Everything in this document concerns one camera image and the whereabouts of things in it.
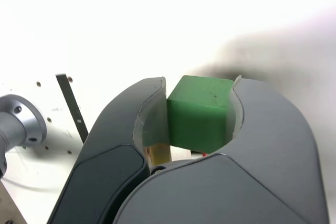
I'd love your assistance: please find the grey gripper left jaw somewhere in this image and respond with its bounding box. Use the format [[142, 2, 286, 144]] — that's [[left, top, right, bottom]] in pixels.
[[47, 77, 174, 224]]

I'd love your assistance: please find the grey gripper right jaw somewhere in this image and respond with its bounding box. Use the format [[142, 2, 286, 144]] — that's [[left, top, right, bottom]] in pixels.
[[111, 75, 330, 224]]

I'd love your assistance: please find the yellow cube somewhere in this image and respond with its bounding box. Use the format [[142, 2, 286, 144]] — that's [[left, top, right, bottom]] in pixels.
[[144, 142, 173, 168]]

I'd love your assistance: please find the green cube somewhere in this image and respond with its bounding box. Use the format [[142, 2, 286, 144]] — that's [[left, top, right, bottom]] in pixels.
[[166, 74, 235, 154]]

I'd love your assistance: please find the black tape strip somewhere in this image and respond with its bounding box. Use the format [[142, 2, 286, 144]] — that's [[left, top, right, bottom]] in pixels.
[[55, 73, 89, 145]]

